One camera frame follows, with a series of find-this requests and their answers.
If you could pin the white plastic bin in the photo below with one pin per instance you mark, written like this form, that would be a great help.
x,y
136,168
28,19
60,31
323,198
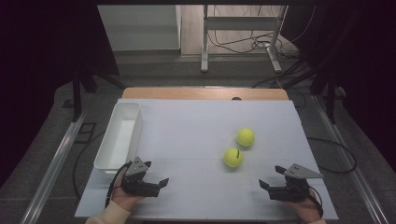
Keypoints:
x,y
120,140

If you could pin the white cabinet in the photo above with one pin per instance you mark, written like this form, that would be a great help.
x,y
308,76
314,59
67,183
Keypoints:
x,y
140,28

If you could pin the metal floor rail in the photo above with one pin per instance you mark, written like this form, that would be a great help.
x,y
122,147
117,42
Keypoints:
x,y
53,168
348,161

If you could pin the white desk frame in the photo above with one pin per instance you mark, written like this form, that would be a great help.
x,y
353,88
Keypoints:
x,y
241,23

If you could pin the black stand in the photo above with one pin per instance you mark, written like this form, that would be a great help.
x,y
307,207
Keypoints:
x,y
331,93
76,93

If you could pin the person's right hand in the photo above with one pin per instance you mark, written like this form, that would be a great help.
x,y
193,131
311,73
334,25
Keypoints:
x,y
306,210

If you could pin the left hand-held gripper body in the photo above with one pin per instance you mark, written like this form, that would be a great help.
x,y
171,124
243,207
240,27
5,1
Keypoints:
x,y
137,186

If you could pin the wooden table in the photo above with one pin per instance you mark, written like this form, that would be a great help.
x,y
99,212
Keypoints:
x,y
202,93

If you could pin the black table grommet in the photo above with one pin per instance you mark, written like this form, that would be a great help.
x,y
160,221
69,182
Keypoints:
x,y
236,98

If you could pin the white foam board sheet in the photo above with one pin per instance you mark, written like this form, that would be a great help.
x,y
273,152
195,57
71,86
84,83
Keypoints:
x,y
186,140

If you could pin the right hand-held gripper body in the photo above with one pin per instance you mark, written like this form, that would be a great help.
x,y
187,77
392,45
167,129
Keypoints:
x,y
291,191

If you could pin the person's left hand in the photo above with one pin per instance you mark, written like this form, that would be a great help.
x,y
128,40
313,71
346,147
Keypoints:
x,y
124,199

